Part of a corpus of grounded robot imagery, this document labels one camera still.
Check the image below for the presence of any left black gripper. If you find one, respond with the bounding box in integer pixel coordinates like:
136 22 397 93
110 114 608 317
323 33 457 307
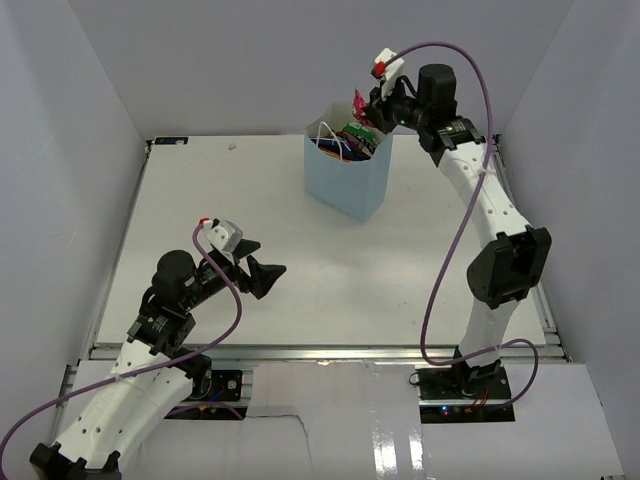
182 237 286 310

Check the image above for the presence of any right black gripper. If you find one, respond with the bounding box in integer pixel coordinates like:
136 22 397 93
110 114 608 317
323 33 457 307
362 76 430 135

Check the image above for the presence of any pink candy packet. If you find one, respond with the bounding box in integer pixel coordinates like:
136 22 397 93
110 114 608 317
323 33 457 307
352 89 371 127

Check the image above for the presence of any brown M&M's packet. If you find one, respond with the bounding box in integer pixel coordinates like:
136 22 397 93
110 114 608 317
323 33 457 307
337 131 375 158

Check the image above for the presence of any blue snack bag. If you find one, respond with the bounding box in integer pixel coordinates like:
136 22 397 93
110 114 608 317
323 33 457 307
312 133 378 162

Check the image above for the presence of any orange potato chip bag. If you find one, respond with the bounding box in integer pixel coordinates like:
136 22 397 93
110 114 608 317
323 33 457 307
312 138 371 162

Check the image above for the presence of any green snack bag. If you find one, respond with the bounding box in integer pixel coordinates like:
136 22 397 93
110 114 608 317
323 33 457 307
342 121 379 149

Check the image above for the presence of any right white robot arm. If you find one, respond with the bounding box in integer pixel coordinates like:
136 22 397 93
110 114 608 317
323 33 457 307
363 60 551 399

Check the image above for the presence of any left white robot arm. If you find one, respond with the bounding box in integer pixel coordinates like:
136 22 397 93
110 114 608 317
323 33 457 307
30 240 287 479

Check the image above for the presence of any light blue paper bag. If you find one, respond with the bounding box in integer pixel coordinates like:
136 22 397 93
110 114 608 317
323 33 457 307
303 101 393 223

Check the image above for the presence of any left blue table label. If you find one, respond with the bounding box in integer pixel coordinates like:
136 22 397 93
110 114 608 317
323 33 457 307
153 136 189 146

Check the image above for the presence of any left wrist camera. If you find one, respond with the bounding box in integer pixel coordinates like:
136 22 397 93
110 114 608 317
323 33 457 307
199 218 244 254

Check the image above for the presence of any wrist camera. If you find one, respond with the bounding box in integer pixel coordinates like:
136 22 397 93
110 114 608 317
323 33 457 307
199 218 244 254
372 48 404 100

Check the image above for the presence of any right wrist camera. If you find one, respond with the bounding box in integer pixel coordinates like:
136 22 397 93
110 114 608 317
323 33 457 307
372 48 404 100

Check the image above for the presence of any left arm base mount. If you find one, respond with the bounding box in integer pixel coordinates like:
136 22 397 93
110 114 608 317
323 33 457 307
186 369 243 402

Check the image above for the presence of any aluminium front rail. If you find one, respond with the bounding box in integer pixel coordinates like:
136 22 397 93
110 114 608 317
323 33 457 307
89 344 565 363

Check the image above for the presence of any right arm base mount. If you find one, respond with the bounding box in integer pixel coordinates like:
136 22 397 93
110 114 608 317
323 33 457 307
408 368 511 401

